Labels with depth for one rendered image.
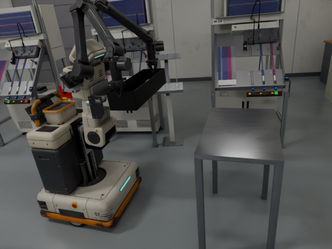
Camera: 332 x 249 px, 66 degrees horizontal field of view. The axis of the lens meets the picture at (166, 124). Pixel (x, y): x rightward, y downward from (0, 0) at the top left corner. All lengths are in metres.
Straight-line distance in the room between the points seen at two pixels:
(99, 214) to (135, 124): 1.66
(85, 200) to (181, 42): 4.30
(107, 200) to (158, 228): 0.44
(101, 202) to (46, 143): 0.58
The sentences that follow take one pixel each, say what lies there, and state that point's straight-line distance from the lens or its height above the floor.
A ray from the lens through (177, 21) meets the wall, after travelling 5.70.
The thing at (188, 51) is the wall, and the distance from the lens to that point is 5.73.
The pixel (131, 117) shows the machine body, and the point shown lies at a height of 0.26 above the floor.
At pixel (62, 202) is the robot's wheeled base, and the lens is 2.21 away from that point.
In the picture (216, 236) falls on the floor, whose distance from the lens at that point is 2.06.
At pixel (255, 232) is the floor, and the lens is 2.12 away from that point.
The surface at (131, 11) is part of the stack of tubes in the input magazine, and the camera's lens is 3.26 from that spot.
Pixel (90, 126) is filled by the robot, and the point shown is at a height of 0.81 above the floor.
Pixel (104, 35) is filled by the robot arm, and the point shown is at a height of 1.43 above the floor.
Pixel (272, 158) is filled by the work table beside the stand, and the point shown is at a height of 0.80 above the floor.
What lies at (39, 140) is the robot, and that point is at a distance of 2.02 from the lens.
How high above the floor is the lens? 1.53
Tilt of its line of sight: 24 degrees down
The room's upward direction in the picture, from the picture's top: 6 degrees counter-clockwise
